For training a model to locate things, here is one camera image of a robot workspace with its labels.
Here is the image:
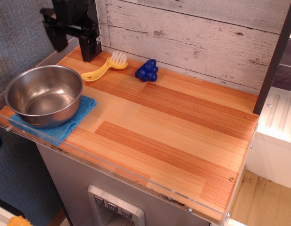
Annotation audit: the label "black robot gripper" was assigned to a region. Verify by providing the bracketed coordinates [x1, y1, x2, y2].
[40, 0, 101, 62]

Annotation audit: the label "yellow brush white bristles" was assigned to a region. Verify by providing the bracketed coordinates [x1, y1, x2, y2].
[81, 51, 128, 82]

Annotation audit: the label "stainless steel bowl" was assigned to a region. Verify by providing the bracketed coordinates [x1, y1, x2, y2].
[5, 65, 83, 129]

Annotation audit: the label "blue toy grape bunch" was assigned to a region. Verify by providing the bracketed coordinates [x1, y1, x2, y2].
[135, 59, 159, 82]

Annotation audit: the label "blue folded cloth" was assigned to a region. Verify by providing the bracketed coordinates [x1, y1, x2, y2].
[8, 95, 98, 142]

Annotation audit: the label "clear acrylic table guard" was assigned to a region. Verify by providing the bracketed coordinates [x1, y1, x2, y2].
[0, 89, 258, 222]

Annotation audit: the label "grey toy fridge cabinet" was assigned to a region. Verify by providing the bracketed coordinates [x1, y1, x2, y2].
[36, 143, 212, 226]

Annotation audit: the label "silver dispenser panel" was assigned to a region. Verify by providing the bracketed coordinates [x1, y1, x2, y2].
[88, 185, 145, 226]

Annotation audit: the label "orange object bottom left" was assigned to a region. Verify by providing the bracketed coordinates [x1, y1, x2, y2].
[7, 216, 31, 226]

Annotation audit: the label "white toy sink unit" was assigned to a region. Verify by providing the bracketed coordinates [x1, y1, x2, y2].
[246, 87, 291, 188]

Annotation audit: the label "dark right frame post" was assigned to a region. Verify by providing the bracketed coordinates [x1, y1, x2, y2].
[253, 4, 291, 115]

